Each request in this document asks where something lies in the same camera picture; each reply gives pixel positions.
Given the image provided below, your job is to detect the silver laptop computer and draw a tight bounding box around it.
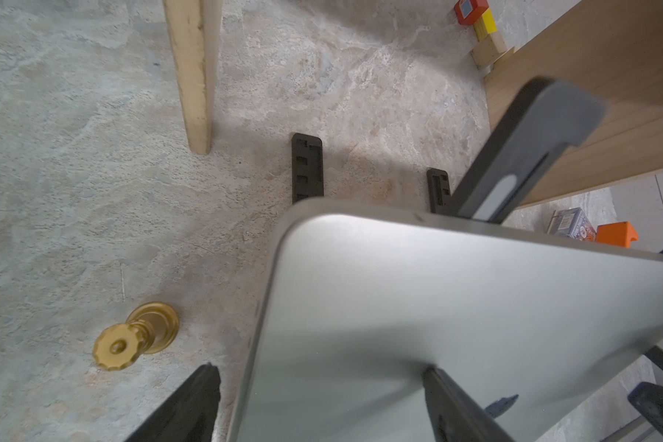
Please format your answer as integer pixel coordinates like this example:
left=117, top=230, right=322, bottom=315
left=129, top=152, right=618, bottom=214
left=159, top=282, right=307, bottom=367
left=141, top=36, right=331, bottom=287
left=229, top=198, right=663, bottom=441

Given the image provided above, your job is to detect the wooden toy block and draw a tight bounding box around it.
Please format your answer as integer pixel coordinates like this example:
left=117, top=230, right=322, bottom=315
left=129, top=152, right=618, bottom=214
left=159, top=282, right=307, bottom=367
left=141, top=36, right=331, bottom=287
left=471, top=31, right=515, bottom=70

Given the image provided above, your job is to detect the wooden two-tier shelf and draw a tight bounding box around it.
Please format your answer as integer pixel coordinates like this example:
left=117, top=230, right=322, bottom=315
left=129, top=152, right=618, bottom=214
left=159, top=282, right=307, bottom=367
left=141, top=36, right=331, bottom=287
left=164, top=1, right=663, bottom=206

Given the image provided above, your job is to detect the orange plastic block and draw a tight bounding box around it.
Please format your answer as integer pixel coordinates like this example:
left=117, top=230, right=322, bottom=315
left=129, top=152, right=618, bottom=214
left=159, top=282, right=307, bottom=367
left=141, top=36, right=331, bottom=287
left=595, top=222, right=639, bottom=249

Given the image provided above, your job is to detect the red toy block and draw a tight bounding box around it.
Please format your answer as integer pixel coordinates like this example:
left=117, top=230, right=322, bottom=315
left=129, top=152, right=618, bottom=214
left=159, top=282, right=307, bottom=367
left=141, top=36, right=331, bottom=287
left=454, top=0, right=489, bottom=26

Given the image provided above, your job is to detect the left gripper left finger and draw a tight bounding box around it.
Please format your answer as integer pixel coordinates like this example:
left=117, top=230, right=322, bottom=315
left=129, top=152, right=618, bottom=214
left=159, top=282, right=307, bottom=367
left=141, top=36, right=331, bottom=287
left=125, top=363, right=221, bottom=442

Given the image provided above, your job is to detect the black folding laptop stand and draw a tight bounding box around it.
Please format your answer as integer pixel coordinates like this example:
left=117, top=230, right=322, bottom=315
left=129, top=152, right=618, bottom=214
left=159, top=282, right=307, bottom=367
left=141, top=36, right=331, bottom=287
left=291, top=77, right=663, bottom=436

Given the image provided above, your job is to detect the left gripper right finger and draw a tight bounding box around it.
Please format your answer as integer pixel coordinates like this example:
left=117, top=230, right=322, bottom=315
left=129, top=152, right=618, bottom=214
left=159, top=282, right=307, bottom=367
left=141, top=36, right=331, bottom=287
left=422, top=368, right=513, bottom=442

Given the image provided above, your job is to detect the yellow toy block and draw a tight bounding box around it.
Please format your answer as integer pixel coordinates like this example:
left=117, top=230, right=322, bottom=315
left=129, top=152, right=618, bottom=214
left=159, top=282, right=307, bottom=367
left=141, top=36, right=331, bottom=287
left=473, top=8, right=497, bottom=42

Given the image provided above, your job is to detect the small card box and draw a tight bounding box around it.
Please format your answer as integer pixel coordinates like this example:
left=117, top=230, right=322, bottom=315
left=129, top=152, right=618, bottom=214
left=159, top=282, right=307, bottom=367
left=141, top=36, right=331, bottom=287
left=547, top=207, right=597, bottom=241

